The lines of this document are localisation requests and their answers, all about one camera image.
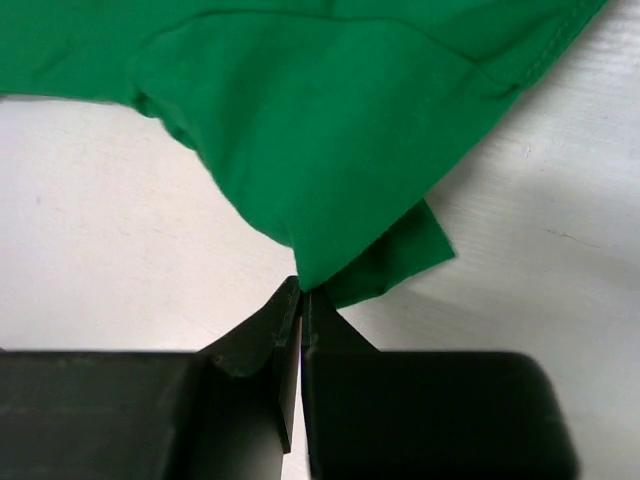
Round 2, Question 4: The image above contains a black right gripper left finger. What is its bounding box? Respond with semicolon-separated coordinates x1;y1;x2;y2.
1;277;301;479

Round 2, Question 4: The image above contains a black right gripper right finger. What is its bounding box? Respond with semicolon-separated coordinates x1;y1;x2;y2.
301;290;580;479

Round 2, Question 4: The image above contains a green t shirt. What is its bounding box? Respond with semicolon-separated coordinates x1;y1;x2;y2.
1;1;601;307

